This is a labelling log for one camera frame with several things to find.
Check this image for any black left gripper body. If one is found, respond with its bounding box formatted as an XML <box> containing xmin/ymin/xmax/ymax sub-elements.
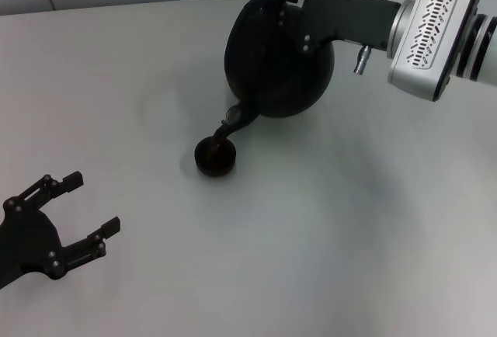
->
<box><xmin>0</xmin><ymin>196</ymin><xmax>65</xmax><ymax>290</ymax></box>

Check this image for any black round teapot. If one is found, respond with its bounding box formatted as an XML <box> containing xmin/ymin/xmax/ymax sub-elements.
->
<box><xmin>212</xmin><ymin>0</ymin><xmax>335</xmax><ymax>144</ymax></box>

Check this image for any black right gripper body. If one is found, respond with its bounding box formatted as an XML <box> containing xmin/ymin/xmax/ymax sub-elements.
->
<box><xmin>299</xmin><ymin>0</ymin><xmax>401</xmax><ymax>54</ymax></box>

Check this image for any dark brown teacup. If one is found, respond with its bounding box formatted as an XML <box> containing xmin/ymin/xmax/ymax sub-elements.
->
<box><xmin>193</xmin><ymin>137</ymin><xmax>238</xmax><ymax>177</ymax></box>

